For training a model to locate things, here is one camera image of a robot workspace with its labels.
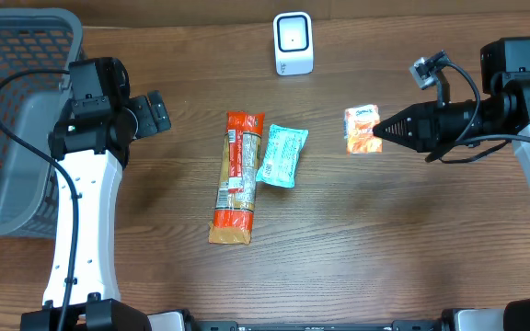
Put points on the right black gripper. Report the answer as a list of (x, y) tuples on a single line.
[(422, 129)]

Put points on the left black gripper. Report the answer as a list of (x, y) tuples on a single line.
[(153, 113)]

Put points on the small orange sachet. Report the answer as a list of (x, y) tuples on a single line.
[(359, 122)]

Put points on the teal snack packet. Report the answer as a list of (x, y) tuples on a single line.
[(281, 156)]

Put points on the orange pasta packet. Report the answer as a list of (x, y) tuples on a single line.
[(235, 201)]

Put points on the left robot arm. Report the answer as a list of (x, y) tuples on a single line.
[(90, 142)]

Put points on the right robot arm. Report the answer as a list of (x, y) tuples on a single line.
[(502, 116)]

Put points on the white barcode scanner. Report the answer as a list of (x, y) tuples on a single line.
[(293, 43)]

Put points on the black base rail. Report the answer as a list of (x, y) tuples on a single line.
[(397, 325)]

